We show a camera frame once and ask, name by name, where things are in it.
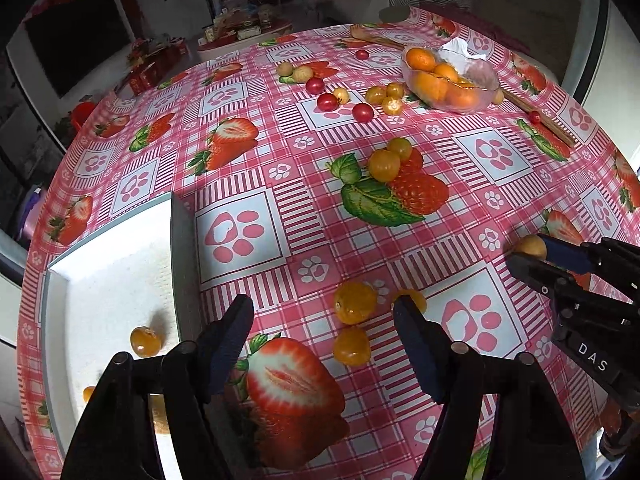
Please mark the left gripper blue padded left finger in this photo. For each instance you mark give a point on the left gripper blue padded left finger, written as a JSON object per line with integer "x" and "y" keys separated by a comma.
{"x": 230, "y": 336}

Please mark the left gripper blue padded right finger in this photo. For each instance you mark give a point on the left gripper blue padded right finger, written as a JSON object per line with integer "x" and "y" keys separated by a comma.
{"x": 424, "y": 342}

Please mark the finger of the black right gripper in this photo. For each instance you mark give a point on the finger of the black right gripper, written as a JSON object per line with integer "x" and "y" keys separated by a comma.
{"x": 551, "y": 281}

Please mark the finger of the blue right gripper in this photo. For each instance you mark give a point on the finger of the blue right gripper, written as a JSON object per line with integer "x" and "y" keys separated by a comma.
{"x": 566, "y": 255}

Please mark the brown longan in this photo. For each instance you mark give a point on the brown longan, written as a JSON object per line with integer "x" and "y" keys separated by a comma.
{"x": 159, "y": 416}

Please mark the yellow cherry tomato middle left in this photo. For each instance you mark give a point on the yellow cherry tomato middle left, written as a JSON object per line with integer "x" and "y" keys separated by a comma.
{"x": 532, "y": 245}

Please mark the yellow cherry tomato small right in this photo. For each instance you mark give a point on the yellow cherry tomato small right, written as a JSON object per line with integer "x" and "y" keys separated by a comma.
{"x": 417, "y": 298}

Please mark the yellow cherry tomato front left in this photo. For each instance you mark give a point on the yellow cherry tomato front left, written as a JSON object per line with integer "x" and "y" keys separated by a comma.
{"x": 352, "y": 346}

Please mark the yellow cherry tomato upper left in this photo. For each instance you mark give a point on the yellow cherry tomato upper left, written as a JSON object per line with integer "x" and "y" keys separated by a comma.
{"x": 354, "y": 302}

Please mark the white foam tray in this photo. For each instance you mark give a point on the white foam tray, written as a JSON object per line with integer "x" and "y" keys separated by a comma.
{"x": 138, "y": 270}

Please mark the small red tomato by stick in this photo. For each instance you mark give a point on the small red tomato by stick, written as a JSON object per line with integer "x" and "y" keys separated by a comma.
{"x": 534, "y": 117}

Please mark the pink strawberry pattern tablecloth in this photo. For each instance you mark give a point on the pink strawberry pattern tablecloth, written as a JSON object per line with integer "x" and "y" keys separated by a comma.
{"x": 285, "y": 211}

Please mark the yellow cherry tomato middle centre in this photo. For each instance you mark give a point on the yellow cherry tomato middle centre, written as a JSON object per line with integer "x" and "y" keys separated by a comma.
{"x": 383, "y": 165}

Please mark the orange mandarin right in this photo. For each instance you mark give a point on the orange mandarin right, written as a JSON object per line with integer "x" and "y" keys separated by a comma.
{"x": 462, "y": 97}

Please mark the orange mandarin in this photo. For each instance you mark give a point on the orange mandarin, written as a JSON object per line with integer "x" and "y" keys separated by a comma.
{"x": 428, "y": 87}
{"x": 462, "y": 97}
{"x": 420, "y": 59}

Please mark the yellow cherry tomato middle top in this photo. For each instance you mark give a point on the yellow cherry tomato middle top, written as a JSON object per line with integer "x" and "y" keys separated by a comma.
{"x": 401, "y": 146}

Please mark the clear glass fruit bowl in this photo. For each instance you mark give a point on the clear glass fruit bowl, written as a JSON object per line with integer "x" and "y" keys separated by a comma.
{"x": 448, "y": 80}

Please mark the orange mandarin left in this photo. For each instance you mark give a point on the orange mandarin left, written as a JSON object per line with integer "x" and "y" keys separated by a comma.
{"x": 428, "y": 87}

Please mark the red cherry tomato far centre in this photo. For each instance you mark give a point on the red cherry tomato far centre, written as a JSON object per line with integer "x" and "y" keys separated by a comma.
{"x": 363, "y": 113}

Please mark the red cherry tomato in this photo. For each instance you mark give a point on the red cherry tomato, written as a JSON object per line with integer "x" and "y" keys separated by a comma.
{"x": 315, "y": 86}
{"x": 327, "y": 102}
{"x": 363, "y": 113}

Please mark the red cherry tomato far left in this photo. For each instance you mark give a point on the red cherry tomato far left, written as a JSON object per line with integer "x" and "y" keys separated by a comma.
{"x": 327, "y": 102}

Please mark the orange mandarin top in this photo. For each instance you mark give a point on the orange mandarin top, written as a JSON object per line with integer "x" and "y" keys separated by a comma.
{"x": 420, "y": 59}

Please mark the red cherry tomato far upper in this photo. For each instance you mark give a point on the red cherry tomato far upper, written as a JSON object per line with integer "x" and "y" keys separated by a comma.
{"x": 315, "y": 86}

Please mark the tan longan far right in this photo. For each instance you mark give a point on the tan longan far right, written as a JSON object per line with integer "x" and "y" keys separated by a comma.
{"x": 302, "y": 74}

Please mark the tan longan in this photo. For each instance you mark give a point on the tan longan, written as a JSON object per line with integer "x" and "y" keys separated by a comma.
{"x": 285, "y": 69}
{"x": 302, "y": 74}

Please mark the tan longan far left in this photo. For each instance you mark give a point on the tan longan far left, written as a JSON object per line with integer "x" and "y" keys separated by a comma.
{"x": 285, "y": 69}

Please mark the red gift box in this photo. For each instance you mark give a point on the red gift box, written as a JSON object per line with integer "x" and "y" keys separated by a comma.
{"x": 148, "y": 66}

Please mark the cluttered coffee table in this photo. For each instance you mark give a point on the cluttered coffee table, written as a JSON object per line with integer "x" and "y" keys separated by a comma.
{"x": 240, "y": 28}

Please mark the black television screen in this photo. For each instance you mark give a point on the black television screen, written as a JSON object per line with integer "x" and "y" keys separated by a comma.
{"x": 72, "y": 37}

